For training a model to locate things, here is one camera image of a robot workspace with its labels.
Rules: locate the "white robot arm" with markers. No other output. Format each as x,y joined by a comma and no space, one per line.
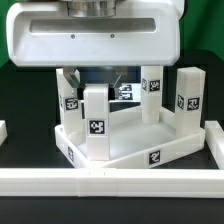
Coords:
94,33

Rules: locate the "white L-shaped fence wall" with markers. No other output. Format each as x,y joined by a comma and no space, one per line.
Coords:
150,182

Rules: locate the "white block at left edge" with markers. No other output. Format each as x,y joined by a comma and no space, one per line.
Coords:
3,131

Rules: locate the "white marker base plate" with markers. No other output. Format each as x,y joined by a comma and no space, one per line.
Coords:
127,92

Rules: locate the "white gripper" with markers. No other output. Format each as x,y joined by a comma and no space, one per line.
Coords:
118,33

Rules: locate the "white desk tabletop tray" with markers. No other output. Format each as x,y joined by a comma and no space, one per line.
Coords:
133,144

